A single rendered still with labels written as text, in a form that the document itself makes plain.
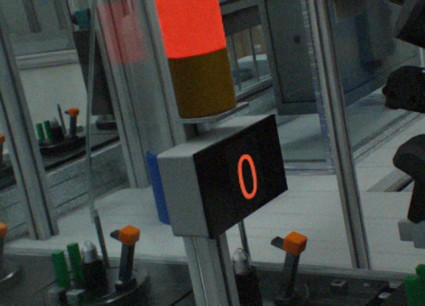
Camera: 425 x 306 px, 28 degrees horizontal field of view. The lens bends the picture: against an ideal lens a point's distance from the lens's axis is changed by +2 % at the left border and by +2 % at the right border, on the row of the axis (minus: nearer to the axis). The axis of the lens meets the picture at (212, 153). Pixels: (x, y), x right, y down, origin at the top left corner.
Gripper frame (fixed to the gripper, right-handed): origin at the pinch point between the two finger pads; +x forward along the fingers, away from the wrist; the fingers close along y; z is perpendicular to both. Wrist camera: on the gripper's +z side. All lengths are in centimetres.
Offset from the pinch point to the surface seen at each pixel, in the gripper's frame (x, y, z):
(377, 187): 50, -81, 21
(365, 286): 21.6, -9.7, 2.5
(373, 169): 52, -90, 26
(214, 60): -9.0, 19.8, 16.9
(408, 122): 54, -125, 31
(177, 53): -8.6, 21.3, 19.4
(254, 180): -0.4, 17.8, 10.4
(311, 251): 46, -44, 18
